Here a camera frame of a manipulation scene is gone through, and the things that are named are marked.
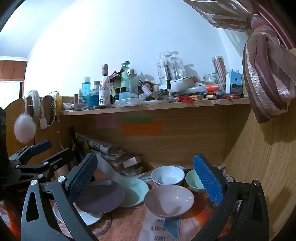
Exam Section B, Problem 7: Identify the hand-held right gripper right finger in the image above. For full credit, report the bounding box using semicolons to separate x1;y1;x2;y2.
193;153;270;241

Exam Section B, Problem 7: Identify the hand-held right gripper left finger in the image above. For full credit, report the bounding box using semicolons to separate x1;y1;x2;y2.
21;153;99;241

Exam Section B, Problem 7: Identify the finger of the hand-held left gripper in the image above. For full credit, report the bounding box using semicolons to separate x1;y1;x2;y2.
8;140;53;166
14;148;75;184

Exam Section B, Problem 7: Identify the green bowl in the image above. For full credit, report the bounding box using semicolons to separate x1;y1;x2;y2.
185;169;207;194

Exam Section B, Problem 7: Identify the mint green plate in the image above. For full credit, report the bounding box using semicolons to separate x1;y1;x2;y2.
113;177;149;208

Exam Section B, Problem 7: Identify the white pompom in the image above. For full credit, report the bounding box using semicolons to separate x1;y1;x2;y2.
14;113;37;143

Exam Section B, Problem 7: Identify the white paper sheet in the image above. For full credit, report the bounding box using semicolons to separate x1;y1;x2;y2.
97;153;124;179

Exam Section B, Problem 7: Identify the purple plate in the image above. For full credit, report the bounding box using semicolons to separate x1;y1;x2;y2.
73;180;126;215

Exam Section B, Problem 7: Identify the stack of magazines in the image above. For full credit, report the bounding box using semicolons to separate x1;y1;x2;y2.
101;148;127;168

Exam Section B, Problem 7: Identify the brown braided headband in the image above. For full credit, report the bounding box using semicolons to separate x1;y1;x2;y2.
47;95;57;123

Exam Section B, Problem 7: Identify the wooden shelf unit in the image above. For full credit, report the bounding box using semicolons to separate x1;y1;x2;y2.
5;96;296;241

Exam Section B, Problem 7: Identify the white plate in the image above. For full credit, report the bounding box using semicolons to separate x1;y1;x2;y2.
53;201;104;226

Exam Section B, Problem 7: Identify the small trinket dish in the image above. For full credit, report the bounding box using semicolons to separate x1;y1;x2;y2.
121;166;143;177

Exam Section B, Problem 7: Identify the pink box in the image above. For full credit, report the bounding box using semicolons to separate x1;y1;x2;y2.
122;156;142;169

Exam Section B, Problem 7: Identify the yellow cloth item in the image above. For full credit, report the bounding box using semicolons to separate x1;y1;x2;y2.
54;91;63;112

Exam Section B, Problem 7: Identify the woven round coaster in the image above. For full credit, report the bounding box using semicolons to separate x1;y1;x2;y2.
89;214;113;237

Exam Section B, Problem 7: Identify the pink sticky note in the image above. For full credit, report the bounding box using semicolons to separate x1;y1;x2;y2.
97;116;117;128

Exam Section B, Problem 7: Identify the newspaper print tablecloth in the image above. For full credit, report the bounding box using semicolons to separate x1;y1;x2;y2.
0;171;234;241

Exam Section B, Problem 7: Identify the tall blue liquid bottle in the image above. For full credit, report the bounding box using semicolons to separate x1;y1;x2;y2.
82;76;91;105

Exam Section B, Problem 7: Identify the squat blue liquid bottle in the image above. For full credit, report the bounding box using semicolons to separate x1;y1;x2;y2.
90;81;101;108

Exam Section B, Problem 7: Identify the orange sticky note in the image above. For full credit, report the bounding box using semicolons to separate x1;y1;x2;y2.
122;123;162;136

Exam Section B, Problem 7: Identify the green sticky note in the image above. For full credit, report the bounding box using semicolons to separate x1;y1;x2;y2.
124;117;152;123

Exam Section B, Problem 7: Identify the clear labelled glass bottle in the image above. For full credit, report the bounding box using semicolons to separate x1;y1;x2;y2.
99;64;111;107

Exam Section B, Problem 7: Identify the clear plastic box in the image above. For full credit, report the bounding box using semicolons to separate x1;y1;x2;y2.
115;97;144;108

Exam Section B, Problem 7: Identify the round glass jar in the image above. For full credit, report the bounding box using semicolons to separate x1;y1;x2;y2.
203;73;224;95

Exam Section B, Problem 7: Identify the white box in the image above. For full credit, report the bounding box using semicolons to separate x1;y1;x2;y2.
159;76;196;92

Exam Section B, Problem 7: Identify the blue pencil sharpener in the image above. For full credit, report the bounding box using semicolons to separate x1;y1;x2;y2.
225;69;242;94

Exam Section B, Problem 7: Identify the silver cap clear bottle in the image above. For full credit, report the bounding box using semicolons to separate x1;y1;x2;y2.
127;68;138;97

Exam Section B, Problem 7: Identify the small pink bottle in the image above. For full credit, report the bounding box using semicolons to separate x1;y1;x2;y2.
139;79;151;94

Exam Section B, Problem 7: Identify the tall jar of pencils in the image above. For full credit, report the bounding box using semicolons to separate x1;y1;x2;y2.
212;56;227;84

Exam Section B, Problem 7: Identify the clear blister package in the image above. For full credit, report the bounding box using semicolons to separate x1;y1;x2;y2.
158;51;186;85

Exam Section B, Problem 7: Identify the brown tied curtain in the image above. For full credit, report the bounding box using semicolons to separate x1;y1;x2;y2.
183;0;296;124

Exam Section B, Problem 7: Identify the wooden wall cabinet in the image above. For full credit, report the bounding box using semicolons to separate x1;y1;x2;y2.
0;60;26;81

